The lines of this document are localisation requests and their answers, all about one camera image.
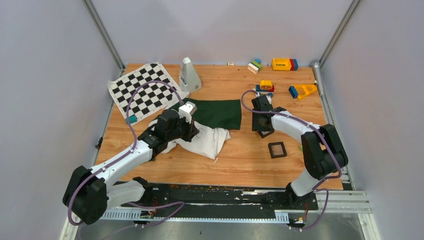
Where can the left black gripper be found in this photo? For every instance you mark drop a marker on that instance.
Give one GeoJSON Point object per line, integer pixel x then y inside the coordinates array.
{"type": "Point", "coordinates": [192, 130]}

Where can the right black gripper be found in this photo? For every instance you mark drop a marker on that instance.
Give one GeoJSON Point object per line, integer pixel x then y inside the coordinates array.
{"type": "Point", "coordinates": [256, 127]}

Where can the white green blue bricks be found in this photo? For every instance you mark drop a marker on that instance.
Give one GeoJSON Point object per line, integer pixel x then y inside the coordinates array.
{"type": "Point", "coordinates": [255, 66]}

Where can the grey metal pipe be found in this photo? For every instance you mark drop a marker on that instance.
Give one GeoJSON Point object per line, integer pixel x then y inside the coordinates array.
{"type": "Point", "coordinates": [316, 68]}

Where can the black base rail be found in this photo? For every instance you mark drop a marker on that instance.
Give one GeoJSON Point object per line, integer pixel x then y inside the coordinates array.
{"type": "Point", "coordinates": [192, 201]}

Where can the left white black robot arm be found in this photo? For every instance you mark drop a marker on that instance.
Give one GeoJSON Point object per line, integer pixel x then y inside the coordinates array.
{"type": "Point", "coordinates": [92, 191]}

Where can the yellow blue toy scoop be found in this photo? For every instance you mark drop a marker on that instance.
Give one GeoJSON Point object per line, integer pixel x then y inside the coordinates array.
{"type": "Point", "coordinates": [300, 91]}

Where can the teal small block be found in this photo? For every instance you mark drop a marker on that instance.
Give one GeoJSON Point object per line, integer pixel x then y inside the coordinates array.
{"type": "Point", "coordinates": [132, 119]}

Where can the checkerboard calibration sheet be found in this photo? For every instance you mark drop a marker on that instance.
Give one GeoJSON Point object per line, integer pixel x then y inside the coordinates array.
{"type": "Point", "coordinates": [138, 93]}

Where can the toy car with yellow top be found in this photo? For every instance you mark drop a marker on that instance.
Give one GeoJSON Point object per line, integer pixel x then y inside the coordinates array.
{"type": "Point", "coordinates": [264, 88]}

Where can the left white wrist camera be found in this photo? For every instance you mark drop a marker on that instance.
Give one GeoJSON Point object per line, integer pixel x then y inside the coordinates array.
{"type": "Point", "coordinates": [187, 110]}

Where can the white wedge-shaped stand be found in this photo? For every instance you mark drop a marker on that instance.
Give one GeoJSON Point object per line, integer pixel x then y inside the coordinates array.
{"type": "Point", "coordinates": [189, 80]}

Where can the black square display case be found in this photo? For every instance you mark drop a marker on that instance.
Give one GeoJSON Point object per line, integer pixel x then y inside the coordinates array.
{"type": "Point", "coordinates": [277, 150]}

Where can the white green garment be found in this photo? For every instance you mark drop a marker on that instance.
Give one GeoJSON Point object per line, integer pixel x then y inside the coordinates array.
{"type": "Point", "coordinates": [214, 119]}

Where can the yellow red blue brick box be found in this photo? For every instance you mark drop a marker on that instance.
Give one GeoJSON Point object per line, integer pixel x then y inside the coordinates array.
{"type": "Point", "coordinates": [284, 64]}

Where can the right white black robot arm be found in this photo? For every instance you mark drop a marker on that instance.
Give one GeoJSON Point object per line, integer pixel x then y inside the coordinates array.
{"type": "Point", "coordinates": [324, 155]}

